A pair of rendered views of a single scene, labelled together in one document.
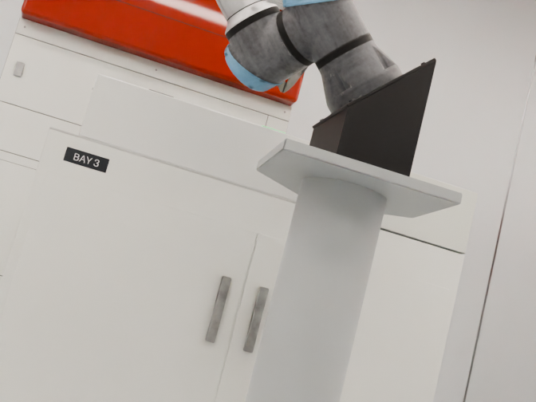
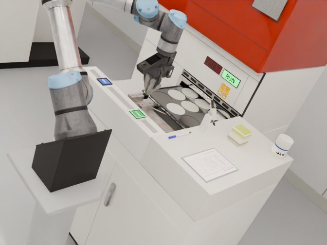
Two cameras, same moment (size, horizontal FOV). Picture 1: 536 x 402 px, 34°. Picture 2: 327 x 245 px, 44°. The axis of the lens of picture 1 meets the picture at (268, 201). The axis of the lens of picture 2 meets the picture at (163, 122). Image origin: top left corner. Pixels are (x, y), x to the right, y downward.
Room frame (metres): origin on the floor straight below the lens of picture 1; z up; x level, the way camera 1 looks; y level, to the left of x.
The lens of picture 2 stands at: (1.00, -1.17, 1.85)
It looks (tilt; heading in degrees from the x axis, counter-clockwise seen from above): 30 degrees down; 48
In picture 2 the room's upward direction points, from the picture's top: 23 degrees clockwise
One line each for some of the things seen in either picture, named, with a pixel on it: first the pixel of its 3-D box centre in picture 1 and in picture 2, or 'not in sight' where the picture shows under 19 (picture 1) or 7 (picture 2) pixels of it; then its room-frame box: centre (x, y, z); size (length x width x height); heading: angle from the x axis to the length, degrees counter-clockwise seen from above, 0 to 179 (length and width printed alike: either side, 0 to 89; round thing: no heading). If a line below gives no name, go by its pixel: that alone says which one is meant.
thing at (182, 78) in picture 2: not in sight; (204, 102); (2.47, 0.22, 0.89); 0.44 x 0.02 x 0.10; 102
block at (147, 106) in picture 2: not in sight; (145, 106); (2.06, 0.19, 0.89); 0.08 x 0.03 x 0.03; 12
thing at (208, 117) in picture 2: not in sight; (209, 118); (2.21, -0.10, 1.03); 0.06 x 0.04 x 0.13; 12
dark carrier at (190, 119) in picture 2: not in sight; (190, 106); (2.34, 0.18, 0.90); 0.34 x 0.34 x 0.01; 12
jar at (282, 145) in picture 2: not in sight; (281, 146); (2.51, -0.29, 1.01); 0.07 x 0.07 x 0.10
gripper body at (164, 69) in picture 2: not in sight; (162, 62); (1.95, 0.04, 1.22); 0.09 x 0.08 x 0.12; 12
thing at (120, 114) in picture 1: (208, 147); (116, 111); (1.89, 0.16, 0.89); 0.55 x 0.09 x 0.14; 102
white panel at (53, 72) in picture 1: (141, 128); (192, 65); (2.44, 0.40, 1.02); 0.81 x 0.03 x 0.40; 102
